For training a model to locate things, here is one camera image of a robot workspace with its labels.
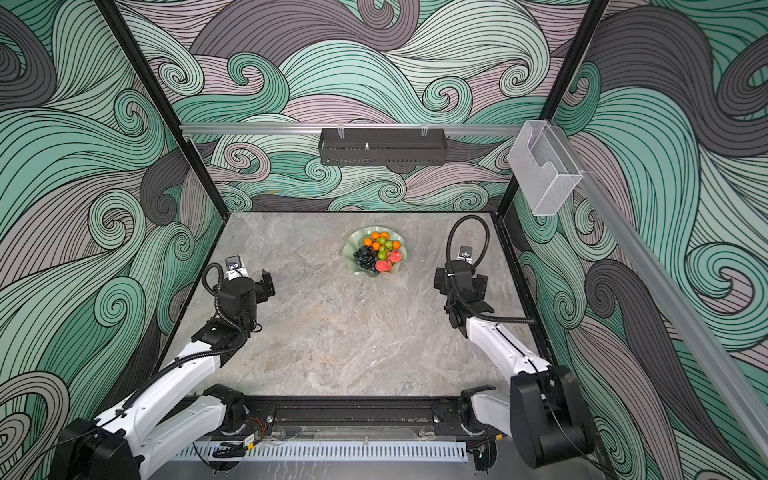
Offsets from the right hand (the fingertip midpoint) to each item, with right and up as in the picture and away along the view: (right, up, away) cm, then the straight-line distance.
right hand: (461, 272), depth 87 cm
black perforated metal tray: (-23, +40, +9) cm, 47 cm away
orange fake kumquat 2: (-22, +12, +20) cm, 32 cm away
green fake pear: (-23, +9, +17) cm, 30 cm away
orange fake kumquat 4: (-29, +9, +19) cm, 36 cm away
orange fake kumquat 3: (-25, +7, +17) cm, 31 cm away
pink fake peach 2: (-23, +1, +10) cm, 25 cm away
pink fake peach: (-19, +4, +12) cm, 22 cm away
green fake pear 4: (-23, +4, +13) cm, 27 cm away
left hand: (-61, +1, -6) cm, 61 cm away
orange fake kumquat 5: (-18, +8, +17) cm, 26 cm away
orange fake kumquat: (-26, +11, +20) cm, 34 cm away
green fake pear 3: (-23, +6, +14) cm, 28 cm away
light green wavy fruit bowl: (-32, +10, +20) cm, 39 cm away
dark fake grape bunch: (-29, +4, +14) cm, 32 cm away
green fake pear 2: (-21, +8, +16) cm, 28 cm away
